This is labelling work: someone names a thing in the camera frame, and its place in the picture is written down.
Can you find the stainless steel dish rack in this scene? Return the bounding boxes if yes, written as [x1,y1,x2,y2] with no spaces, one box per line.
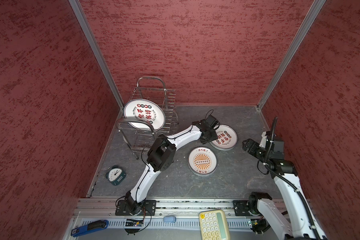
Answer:
[116,76,179,159]

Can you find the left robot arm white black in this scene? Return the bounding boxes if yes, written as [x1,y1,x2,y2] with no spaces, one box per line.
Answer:
[125,115,220,216]

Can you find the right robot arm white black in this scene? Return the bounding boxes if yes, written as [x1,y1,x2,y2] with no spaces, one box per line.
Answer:
[243,131,328,240]

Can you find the front white plate red pattern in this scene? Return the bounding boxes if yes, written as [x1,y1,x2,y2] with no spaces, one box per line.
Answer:
[123,99,166,130]

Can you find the right small circuit board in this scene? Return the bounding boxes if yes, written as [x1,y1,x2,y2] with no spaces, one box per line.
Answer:
[252,219,271,235]

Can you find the small circuit board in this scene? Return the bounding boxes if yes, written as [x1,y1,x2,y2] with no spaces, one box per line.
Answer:
[125,219,144,228]
[252,219,271,235]

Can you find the yellow calculator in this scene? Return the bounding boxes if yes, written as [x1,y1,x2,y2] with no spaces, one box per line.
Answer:
[199,210,231,240]

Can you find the light blue eraser block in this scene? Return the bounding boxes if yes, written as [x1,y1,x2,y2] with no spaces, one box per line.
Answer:
[163,216,176,223]

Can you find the round gauge on table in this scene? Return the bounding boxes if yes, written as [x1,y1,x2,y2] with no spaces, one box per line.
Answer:
[105,166,127,186]

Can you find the left small circuit board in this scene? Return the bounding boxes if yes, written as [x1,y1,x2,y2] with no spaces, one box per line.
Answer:
[125,219,144,228]

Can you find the blue black tool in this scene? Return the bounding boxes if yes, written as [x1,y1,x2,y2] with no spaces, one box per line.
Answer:
[71,220,109,238]

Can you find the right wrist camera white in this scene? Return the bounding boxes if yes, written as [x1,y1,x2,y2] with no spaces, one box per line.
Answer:
[260,131,268,148]

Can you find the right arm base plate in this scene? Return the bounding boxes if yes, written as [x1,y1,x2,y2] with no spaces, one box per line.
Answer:
[233,200,251,217]

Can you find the right corner aluminium post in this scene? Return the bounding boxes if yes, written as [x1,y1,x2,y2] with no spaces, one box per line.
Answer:
[257,0,326,112]

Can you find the corner aluminium post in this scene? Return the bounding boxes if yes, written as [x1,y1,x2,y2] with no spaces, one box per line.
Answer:
[69,0,124,110]
[257,0,326,112]

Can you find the aluminium rail frame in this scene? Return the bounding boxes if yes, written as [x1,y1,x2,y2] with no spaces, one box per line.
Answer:
[62,197,328,240]

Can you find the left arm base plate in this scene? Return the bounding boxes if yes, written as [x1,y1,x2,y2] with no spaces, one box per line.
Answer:
[115,199,157,216]

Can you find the left corner aluminium post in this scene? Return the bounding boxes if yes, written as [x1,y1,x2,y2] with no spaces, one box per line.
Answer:
[69,0,124,110]

